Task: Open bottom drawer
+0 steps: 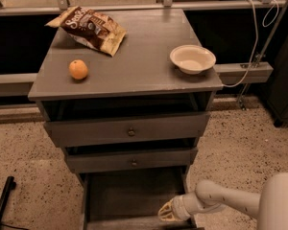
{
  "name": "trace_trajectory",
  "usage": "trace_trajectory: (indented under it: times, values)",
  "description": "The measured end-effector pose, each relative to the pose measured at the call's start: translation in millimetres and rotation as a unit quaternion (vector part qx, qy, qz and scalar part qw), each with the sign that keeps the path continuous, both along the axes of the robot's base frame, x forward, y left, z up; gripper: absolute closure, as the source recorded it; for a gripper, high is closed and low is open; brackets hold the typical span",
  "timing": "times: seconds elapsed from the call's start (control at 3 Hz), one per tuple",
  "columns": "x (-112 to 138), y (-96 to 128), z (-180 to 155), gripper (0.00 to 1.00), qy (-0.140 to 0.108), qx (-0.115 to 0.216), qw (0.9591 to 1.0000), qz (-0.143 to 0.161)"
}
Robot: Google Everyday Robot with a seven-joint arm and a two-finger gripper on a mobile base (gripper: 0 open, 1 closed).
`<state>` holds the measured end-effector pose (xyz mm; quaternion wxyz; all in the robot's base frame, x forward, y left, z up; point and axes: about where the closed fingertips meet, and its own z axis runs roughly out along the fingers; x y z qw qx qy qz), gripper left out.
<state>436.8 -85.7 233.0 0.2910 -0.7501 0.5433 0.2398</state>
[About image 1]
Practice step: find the grey drawer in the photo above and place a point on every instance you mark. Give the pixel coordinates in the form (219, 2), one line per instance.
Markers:
(126, 130)
(130, 160)
(130, 200)

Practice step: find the grey metal railing frame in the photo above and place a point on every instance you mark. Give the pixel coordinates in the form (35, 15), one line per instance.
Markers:
(240, 71)

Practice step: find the white bowl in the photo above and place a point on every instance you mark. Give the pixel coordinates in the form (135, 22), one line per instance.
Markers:
(192, 59)

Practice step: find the grey middle drawer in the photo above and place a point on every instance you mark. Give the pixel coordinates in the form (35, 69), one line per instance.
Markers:
(130, 160)

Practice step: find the black stand leg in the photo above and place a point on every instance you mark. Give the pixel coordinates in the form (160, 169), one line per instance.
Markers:
(8, 187)

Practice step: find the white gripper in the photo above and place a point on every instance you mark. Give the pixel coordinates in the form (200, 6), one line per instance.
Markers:
(181, 208)

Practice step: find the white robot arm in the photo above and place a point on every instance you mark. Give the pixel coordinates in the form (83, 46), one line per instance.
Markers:
(269, 208)

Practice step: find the dark cabinet at right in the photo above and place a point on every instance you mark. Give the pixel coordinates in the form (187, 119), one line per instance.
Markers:
(278, 89)

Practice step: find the orange fruit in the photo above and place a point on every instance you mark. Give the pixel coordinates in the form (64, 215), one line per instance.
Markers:
(78, 69)

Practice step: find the grey bottom drawer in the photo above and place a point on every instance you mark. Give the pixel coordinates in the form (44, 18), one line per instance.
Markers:
(130, 200)

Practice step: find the grey wooden drawer cabinet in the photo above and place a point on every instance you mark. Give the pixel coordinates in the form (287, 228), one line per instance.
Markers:
(135, 110)

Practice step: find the grey top drawer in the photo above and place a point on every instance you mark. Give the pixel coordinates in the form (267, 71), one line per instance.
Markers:
(126, 130)

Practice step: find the brown snack chip bag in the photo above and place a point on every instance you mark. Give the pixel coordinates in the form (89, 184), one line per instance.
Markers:
(91, 28)

